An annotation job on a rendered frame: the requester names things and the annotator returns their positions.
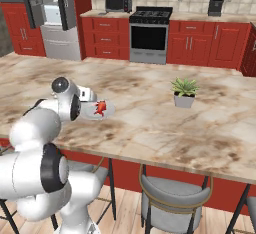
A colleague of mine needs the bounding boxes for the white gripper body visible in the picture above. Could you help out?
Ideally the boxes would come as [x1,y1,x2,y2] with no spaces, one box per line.
[87,91,99,103]

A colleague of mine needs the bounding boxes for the red fish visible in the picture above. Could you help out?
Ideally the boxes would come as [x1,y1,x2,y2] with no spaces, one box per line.
[93,99,109,117]

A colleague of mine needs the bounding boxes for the grey round plate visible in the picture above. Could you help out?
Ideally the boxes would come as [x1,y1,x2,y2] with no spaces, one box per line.
[79,98,116,122]

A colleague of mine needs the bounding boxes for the silver fridge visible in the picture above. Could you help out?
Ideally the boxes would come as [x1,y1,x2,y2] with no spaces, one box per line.
[39,0,83,62]

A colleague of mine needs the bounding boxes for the grey fridge door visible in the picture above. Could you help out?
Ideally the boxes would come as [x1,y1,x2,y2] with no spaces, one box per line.
[53,0,78,32]
[19,0,46,30]

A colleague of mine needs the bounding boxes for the red base cupboards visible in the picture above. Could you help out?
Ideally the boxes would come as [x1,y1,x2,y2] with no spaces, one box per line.
[166,19,252,71]
[81,15,131,61]
[239,22,256,78]

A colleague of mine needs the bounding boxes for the grey cushioned stool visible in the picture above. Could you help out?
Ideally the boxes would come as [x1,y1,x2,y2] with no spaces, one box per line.
[138,163,215,234]
[225,183,256,234]
[0,143,20,234]
[65,156,117,227]

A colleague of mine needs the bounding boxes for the black and silver stove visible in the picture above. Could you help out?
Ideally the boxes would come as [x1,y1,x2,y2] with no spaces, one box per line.
[128,5,174,66]

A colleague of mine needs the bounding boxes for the green plant in grey pot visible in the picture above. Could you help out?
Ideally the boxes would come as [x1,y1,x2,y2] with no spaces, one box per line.
[170,76,201,109]

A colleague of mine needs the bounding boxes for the red tall cupboard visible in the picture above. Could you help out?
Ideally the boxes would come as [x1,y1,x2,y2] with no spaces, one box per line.
[0,1,47,58]

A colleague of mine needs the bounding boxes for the grey toaster oven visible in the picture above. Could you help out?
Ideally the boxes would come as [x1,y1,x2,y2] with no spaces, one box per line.
[104,0,134,14]

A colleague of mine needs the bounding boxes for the black coffee machine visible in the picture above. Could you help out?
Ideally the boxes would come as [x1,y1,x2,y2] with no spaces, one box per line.
[207,0,227,18]

